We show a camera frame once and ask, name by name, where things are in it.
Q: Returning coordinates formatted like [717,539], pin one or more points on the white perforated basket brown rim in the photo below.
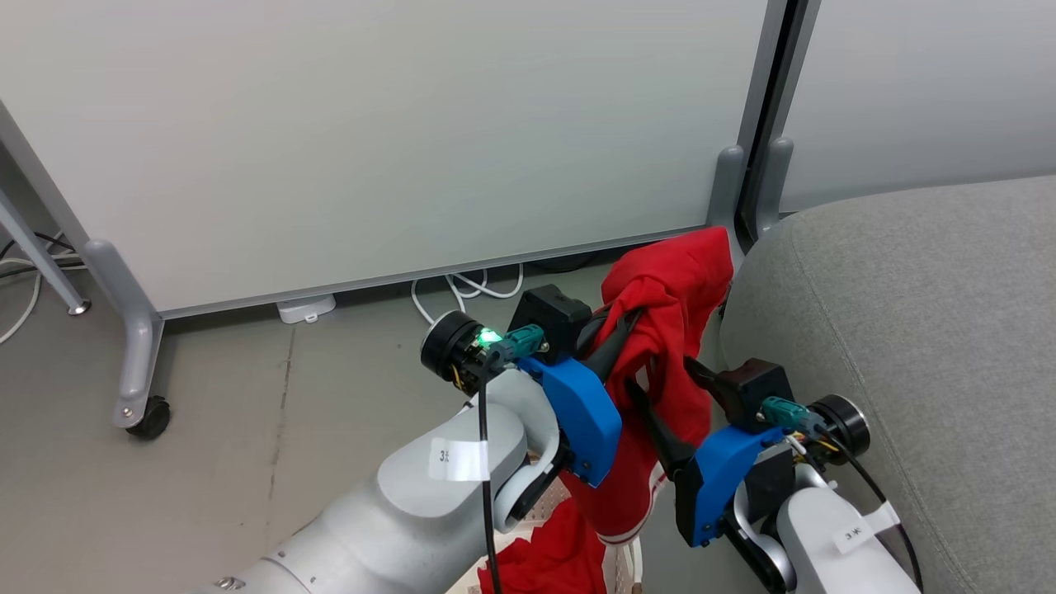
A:
[548,505]

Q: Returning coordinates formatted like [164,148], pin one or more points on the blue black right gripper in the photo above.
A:
[722,478]

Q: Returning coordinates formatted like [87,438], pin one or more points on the white partition board grey frame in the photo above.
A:
[924,91]

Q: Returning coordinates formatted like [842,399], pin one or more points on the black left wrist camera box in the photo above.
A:
[551,318]

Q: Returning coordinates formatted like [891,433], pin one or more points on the white power adapter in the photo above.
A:
[305,308]

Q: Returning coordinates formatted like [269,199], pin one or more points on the grey fabric sofa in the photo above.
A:
[924,330]

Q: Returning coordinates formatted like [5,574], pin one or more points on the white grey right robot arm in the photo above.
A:
[825,544]

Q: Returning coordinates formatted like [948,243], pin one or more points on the large white partition board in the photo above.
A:
[371,140]

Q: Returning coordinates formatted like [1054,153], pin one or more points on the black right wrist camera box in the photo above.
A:
[755,388]

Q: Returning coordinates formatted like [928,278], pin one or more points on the grey metal table leg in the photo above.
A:
[37,247]

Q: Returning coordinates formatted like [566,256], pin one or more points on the red garment with white stripes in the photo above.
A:
[676,289]

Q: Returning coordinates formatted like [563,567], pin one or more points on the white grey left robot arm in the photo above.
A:
[388,520]

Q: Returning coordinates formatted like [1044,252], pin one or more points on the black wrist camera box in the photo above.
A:
[755,388]
[551,318]

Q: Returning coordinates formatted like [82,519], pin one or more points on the grey board leg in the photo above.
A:
[136,330]

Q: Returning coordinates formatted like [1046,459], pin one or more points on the white paper label tag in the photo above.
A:
[858,534]
[458,460]

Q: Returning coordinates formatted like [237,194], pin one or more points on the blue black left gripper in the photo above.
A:
[582,412]

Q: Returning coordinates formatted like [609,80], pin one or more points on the black caster wheel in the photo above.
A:
[153,418]

